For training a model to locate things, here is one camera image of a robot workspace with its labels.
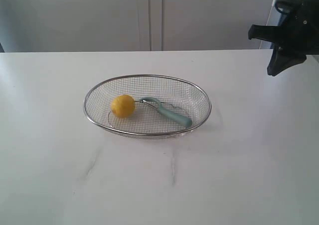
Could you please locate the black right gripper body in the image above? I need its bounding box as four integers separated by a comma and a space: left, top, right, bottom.
274, 0, 319, 55

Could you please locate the teal handled vegetable peeler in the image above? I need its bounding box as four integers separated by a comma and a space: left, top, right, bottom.
138, 97, 192, 128

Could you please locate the yellow lemon with sticker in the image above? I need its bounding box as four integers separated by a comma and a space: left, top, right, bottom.
111, 95, 135, 118

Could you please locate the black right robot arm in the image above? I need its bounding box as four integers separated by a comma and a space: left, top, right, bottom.
248, 0, 319, 77

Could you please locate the oval steel mesh basket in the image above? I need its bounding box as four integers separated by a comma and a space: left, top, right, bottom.
83, 74, 212, 138

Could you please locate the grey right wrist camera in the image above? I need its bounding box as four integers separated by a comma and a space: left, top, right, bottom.
272, 0, 304, 15

